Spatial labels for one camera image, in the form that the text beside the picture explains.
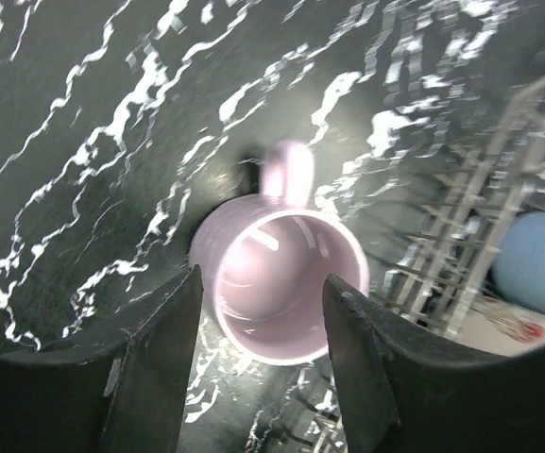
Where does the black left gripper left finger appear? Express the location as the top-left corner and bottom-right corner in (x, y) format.
(0, 267), (203, 452)

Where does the white mug green inside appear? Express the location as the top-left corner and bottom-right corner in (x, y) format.
(456, 296), (545, 357)

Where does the lilac mug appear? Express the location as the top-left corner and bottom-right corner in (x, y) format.
(189, 141), (370, 366)

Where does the light blue mug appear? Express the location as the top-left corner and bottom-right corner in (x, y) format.
(491, 212), (545, 314)

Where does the grey wire dish rack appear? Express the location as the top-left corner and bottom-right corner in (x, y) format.
(372, 76), (545, 339)

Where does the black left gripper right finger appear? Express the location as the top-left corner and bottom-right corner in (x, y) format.
(322, 276), (545, 452)

